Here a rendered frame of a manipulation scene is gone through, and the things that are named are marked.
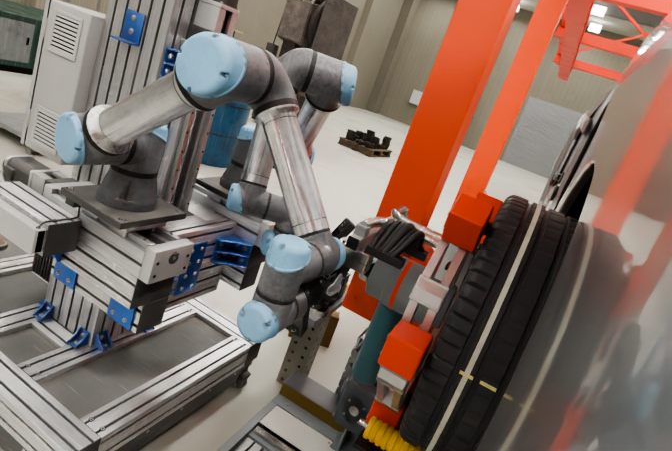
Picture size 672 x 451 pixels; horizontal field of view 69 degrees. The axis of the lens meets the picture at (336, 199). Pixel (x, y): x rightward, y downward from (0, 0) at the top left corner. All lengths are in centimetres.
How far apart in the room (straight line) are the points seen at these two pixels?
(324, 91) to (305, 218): 49
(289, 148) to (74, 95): 86
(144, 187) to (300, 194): 49
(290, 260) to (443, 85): 97
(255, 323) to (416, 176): 94
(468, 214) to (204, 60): 59
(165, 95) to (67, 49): 72
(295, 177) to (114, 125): 40
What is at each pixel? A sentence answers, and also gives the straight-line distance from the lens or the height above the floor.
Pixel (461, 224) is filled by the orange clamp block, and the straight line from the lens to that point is 103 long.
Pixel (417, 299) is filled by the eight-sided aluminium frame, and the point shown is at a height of 94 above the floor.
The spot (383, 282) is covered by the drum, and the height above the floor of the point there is 86.
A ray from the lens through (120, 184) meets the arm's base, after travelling 133.
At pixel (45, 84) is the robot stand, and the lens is 179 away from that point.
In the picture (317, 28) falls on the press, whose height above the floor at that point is 185.
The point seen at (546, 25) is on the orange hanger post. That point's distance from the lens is 363.
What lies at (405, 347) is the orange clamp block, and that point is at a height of 88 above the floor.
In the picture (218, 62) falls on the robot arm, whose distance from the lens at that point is 91.
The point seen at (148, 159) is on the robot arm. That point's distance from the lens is 131.
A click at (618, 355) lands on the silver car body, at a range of 40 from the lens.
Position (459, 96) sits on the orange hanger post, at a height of 137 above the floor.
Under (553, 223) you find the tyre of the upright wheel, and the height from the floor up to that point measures 117.
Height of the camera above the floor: 131
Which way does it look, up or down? 14 degrees down
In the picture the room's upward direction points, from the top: 20 degrees clockwise
